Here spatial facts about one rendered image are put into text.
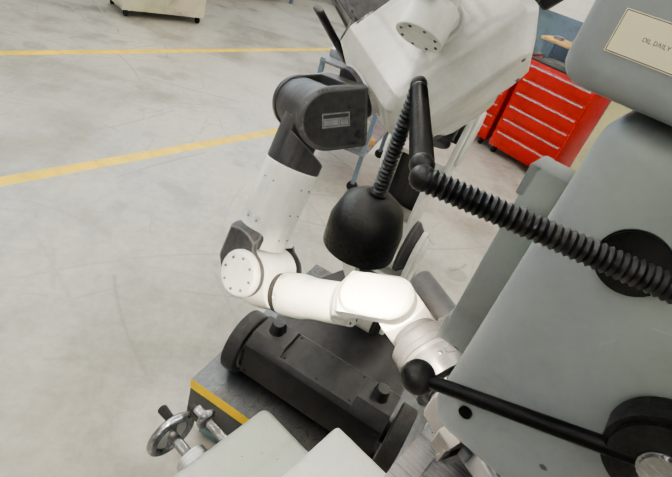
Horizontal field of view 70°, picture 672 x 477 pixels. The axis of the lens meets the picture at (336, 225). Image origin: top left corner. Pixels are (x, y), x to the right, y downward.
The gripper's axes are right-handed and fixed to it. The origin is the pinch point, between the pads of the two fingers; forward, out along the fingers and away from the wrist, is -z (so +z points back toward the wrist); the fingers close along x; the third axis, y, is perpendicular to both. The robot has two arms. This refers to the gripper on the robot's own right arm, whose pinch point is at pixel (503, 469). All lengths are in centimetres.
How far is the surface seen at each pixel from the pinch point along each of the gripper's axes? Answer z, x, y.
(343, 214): 17.1, -19.5, -22.3
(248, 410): 63, 4, 84
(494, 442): -1.5, -10.3, -12.2
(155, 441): 45, -26, 58
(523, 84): 325, 349, 52
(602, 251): -3.4, -19.8, -35.4
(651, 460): -9.0, -10.4, -23.0
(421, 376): 3.7, -16.4, -15.9
